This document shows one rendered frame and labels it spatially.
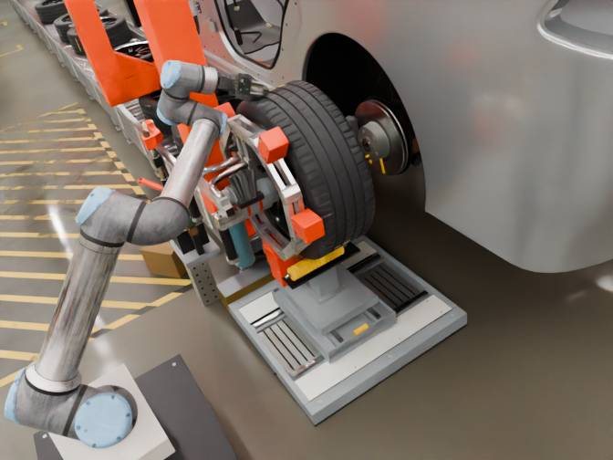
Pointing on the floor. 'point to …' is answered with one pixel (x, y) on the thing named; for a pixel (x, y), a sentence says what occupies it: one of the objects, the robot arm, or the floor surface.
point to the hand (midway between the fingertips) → (264, 89)
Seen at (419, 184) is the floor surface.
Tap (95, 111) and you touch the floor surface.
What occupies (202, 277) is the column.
